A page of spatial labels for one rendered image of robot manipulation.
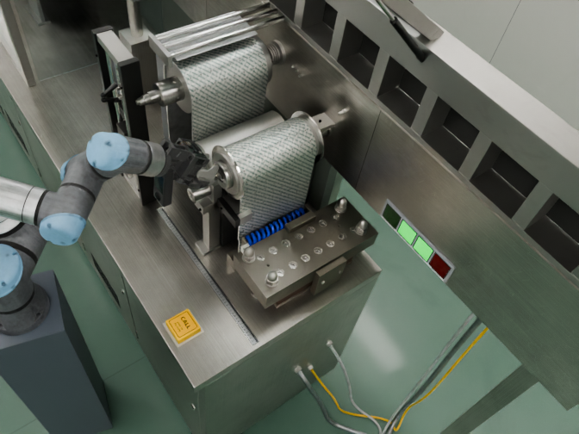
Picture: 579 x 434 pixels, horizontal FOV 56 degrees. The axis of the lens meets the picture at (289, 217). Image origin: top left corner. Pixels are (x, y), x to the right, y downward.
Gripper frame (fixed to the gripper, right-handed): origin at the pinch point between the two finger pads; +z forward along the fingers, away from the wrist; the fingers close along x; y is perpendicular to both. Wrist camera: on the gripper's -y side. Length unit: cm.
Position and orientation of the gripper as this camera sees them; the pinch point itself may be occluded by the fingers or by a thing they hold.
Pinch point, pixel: (209, 177)
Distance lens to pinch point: 140.0
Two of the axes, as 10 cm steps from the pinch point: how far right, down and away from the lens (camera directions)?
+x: -5.9, -6.8, 4.3
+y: 6.0, -7.3, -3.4
